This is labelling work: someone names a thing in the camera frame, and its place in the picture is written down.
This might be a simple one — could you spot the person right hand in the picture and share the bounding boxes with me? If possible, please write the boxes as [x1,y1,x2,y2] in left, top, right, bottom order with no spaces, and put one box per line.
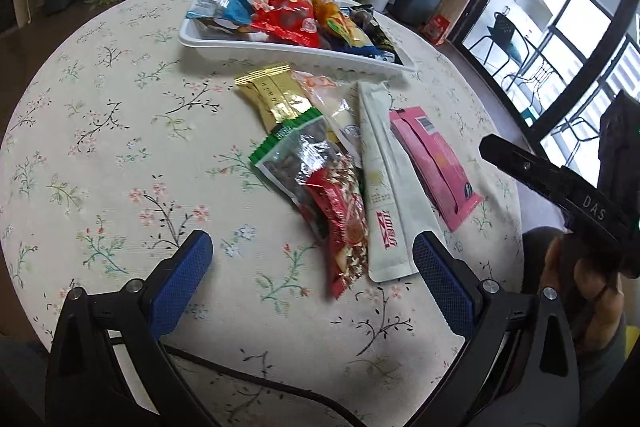
[540,236,625,351]

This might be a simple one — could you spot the clear orange print snack packet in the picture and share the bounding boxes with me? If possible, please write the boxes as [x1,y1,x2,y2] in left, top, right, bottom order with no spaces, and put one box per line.
[292,70,362,168]

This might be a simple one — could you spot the white plastic tray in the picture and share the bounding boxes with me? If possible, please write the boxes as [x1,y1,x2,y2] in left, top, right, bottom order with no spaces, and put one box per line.
[178,18,416,76]

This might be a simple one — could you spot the dark red foil snack packet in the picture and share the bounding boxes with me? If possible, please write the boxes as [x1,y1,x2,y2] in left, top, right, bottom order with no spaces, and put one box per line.
[305,154,369,299]

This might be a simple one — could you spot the floral round tablecloth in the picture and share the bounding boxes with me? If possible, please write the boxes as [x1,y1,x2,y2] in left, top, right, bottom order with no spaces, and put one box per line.
[0,0,526,427]

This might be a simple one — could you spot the red chocolate ball bag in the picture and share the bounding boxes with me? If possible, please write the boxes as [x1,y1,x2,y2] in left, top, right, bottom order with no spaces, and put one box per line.
[250,0,320,49]

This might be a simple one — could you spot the long black snack packet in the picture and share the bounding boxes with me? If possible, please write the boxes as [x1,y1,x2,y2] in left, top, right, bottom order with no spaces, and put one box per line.
[349,4,402,65]

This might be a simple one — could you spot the pink snack packet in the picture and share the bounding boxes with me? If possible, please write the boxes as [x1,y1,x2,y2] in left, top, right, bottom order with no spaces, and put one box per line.
[390,106,483,232]

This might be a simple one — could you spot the green clear nut packet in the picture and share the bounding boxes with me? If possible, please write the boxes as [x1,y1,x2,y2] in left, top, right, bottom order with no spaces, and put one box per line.
[250,107,341,239]

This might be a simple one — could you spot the gold foil snack packet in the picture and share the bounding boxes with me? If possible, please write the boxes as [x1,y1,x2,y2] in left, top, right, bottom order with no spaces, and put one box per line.
[235,64,312,132]

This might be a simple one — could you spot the blue snack packet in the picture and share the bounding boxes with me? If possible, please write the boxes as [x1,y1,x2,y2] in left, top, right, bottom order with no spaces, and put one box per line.
[186,0,255,30]

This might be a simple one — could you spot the black cable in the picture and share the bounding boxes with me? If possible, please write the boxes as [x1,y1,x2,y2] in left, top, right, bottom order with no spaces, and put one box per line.
[162,343,369,427]

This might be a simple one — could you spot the orange yellow snack packet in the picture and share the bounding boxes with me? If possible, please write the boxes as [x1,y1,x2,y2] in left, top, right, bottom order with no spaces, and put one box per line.
[310,0,373,49]

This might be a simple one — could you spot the small red paper bag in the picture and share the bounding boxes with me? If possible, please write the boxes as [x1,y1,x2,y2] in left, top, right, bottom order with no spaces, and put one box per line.
[421,14,450,46]

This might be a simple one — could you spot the white long snack pouch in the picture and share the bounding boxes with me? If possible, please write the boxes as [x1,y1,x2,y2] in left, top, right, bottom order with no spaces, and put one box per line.
[358,81,444,283]

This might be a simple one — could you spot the black balcony chair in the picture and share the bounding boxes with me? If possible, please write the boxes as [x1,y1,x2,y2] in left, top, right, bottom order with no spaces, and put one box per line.
[463,9,539,83]

